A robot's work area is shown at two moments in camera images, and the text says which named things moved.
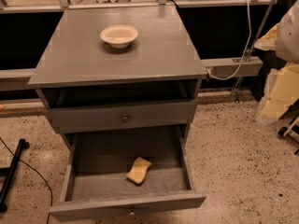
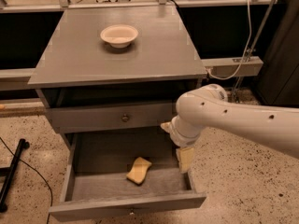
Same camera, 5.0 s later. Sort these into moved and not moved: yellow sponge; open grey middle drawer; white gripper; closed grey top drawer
Moved: white gripper
Not moved: closed grey top drawer; open grey middle drawer; yellow sponge
